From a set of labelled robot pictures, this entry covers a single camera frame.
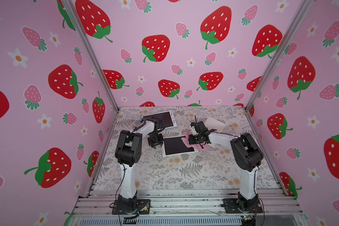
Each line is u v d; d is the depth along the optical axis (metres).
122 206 0.67
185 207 0.75
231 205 0.73
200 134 0.83
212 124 1.11
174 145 0.99
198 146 0.89
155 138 0.84
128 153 0.56
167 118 1.20
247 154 0.53
